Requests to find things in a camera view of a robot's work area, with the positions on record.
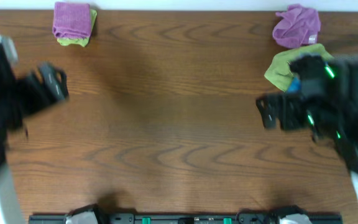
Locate purple microfiber cloth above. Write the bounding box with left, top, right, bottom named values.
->
left=52, top=2, right=92, bottom=39

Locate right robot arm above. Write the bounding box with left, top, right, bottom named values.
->
left=255, top=55, right=358, bottom=201

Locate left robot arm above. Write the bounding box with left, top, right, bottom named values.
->
left=0, top=42, right=69, bottom=223

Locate blue cloth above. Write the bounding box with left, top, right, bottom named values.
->
left=286, top=77, right=301, bottom=93

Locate olive green cloth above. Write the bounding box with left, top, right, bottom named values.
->
left=264, top=44, right=334, bottom=91

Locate folded green cloth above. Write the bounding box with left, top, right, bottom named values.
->
left=57, top=9, right=98, bottom=47

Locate crumpled purple cloth top right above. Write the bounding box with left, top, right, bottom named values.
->
left=272, top=4, right=321, bottom=49

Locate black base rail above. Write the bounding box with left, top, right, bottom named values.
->
left=28, top=213, right=343, bottom=224

